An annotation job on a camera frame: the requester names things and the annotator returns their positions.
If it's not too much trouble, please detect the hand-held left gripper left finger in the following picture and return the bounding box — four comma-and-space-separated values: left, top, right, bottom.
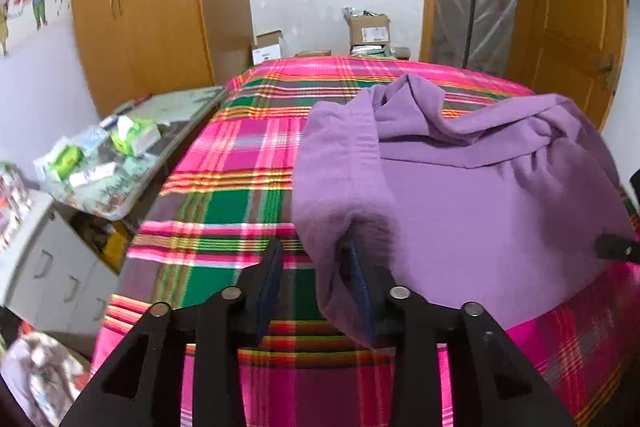
60, 238, 286, 427

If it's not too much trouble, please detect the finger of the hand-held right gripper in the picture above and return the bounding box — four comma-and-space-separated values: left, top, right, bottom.
595, 232, 640, 264

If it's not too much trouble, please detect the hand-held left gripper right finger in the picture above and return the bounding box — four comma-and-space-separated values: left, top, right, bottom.
345, 239, 576, 427

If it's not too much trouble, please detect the purple fleece top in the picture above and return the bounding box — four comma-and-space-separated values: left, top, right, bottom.
291, 73, 638, 350

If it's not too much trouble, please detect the pink plaid bed sheet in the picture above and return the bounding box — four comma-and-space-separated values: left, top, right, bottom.
90, 56, 640, 427

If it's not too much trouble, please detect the metal door latch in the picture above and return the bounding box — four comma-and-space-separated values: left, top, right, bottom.
597, 54, 623, 90

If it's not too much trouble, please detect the glass-topped desk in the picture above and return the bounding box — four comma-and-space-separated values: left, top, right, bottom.
35, 86, 228, 222

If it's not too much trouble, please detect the green tissue box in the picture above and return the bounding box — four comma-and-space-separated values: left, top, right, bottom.
110, 116, 162, 155

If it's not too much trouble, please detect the white tube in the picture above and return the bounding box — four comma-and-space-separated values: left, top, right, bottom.
70, 162, 116, 188

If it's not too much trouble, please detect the white drawer cabinet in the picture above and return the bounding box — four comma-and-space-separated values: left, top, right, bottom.
0, 189, 123, 338

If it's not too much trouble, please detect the black marker pen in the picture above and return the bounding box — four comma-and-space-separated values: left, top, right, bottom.
115, 94, 153, 112

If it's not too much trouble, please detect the blue and white pack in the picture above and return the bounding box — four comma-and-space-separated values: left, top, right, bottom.
75, 127, 110, 154

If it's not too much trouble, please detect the white cardboard box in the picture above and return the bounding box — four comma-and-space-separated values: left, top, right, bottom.
251, 31, 286, 66

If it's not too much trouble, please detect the green tissue pack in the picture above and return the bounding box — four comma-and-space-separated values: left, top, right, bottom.
47, 144, 85, 182

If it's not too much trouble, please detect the pile of plastic parcel bags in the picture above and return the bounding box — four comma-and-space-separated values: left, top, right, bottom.
350, 44, 412, 60

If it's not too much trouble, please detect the wooden door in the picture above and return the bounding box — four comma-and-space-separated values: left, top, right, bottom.
505, 0, 628, 132

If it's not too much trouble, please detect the white floral bedding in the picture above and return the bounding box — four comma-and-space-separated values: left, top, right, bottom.
0, 332, 93, 427

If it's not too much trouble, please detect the open brown cardboard box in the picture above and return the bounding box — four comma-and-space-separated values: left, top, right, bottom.
345, 9, 392, 48

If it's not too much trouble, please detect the cluster of small bottles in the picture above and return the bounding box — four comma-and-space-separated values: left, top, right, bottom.
0, 162, 32, 253

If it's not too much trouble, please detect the wooden wardrobe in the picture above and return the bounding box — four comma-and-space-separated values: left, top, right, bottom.
69, 0, 256, 118

